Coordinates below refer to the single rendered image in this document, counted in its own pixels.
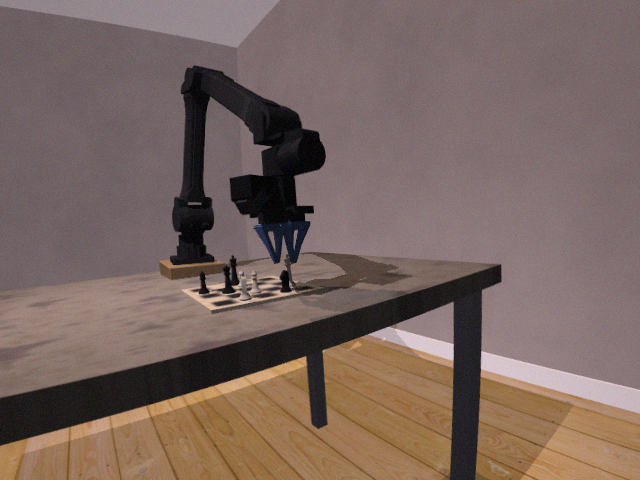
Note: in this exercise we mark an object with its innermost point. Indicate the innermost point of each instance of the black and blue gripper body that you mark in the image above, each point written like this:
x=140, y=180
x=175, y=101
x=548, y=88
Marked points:
x=283, y=214

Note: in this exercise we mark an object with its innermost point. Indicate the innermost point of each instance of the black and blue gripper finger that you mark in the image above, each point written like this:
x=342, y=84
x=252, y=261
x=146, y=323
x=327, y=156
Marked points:
x=288, y=229
x=262, y=231

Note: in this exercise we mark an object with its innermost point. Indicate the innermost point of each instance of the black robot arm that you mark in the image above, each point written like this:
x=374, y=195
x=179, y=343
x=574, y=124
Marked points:
x=296, y=152

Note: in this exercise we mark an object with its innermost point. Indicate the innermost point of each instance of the black and cream chessboard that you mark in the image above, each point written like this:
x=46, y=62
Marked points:
x=216, y=301

